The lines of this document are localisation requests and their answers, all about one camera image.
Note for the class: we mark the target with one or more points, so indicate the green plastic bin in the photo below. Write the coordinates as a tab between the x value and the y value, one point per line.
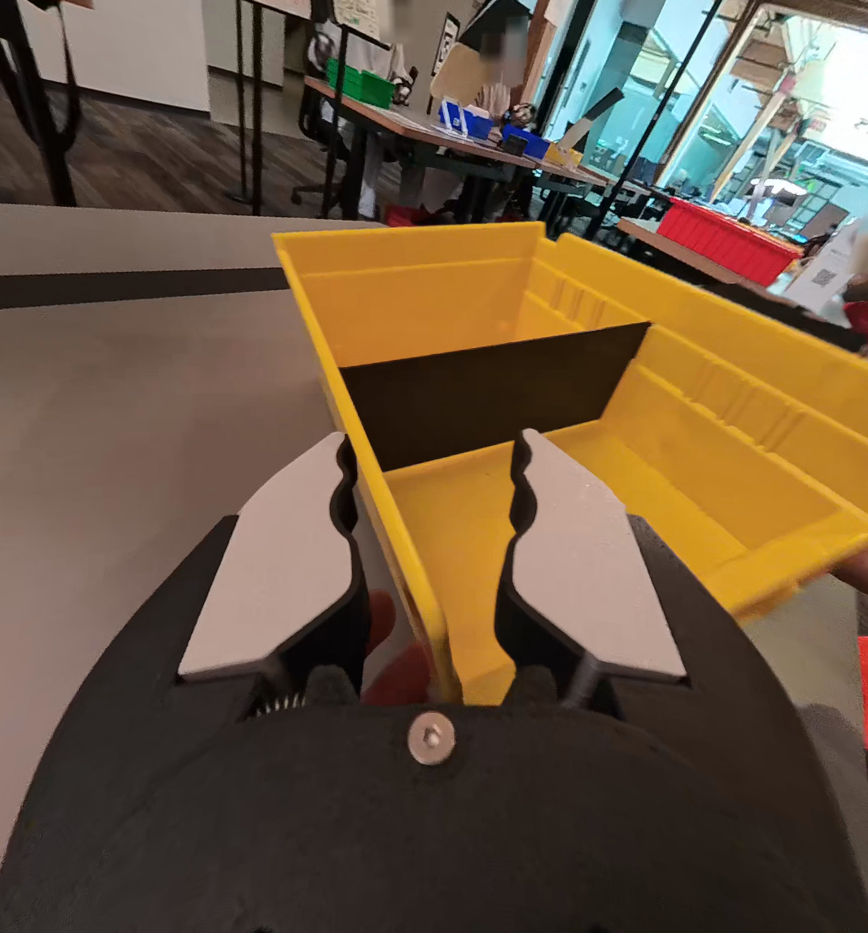
365	84

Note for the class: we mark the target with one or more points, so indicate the tan cardboard panel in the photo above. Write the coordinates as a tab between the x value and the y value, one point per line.
459	73

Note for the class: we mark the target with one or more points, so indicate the black floor stand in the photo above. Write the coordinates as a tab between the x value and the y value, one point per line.
257	109

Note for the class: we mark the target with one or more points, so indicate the black office chair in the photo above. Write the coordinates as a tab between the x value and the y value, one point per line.
310	120

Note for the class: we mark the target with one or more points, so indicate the yellow plastic bin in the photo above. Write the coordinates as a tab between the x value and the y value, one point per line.
419	306

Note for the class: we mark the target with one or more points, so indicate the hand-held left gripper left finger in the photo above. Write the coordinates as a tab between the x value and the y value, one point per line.
273	576

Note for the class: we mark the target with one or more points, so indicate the small yellow bin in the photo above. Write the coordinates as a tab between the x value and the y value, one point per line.
561	155

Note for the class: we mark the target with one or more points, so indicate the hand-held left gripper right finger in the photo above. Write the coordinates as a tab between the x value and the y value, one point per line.
594	576

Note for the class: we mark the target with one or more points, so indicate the white cardboard box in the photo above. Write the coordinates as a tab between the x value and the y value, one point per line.
828	251

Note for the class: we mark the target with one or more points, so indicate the black metal pole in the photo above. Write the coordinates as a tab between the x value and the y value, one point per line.
654	120

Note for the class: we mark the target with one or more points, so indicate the black metal stand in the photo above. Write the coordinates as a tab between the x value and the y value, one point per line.
40	131

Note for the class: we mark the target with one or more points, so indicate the red plastic bin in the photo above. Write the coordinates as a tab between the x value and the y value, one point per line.
725	240

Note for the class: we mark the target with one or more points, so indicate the blue plastic bin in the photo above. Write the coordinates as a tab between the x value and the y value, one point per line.
478	125
532	142

